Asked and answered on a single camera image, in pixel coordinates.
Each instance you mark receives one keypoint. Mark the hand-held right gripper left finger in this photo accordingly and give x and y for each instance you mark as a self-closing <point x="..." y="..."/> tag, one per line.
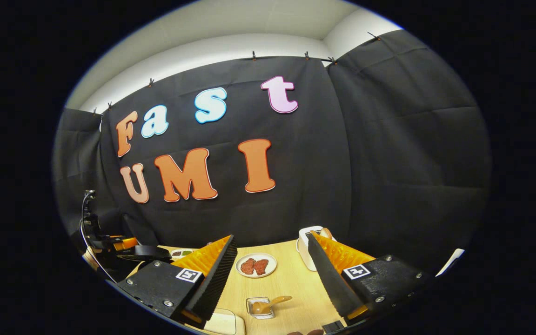
<point x="214" y="279"/>

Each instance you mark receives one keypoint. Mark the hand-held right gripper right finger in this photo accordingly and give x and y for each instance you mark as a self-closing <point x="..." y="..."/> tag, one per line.
<point x="331" y="281"/>

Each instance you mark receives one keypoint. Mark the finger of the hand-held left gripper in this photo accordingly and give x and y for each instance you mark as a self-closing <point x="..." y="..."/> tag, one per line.
<point x="123" y="243"/>

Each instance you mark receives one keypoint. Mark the beige rice container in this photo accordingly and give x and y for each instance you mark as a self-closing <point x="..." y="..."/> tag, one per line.
<point x="224" y="323"/>

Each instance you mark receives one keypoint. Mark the wooden spoon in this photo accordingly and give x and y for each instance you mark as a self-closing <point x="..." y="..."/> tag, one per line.
<point x="277" y="301"/>

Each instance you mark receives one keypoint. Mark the red meat slice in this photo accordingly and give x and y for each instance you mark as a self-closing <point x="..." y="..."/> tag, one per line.
<point x="261" y="267"/>
<point x="247" y="266"/>

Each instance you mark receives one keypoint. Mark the white toaster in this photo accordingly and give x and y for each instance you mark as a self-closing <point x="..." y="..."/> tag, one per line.
<point x="303" y="246"/>

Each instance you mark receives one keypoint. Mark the toast bread slice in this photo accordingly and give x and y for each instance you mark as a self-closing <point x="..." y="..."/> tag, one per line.
<point x="326" y="231"/>

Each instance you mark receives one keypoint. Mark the round white plate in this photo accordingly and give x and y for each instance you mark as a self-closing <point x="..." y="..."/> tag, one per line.
<point x="270" y="265"/>

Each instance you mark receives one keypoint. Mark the white panel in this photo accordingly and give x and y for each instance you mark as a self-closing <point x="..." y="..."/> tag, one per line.
<point x="452" y="260"/>

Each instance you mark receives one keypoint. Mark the black backdrop cloth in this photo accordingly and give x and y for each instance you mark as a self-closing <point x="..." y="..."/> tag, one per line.
<point x="389" y="163"/>

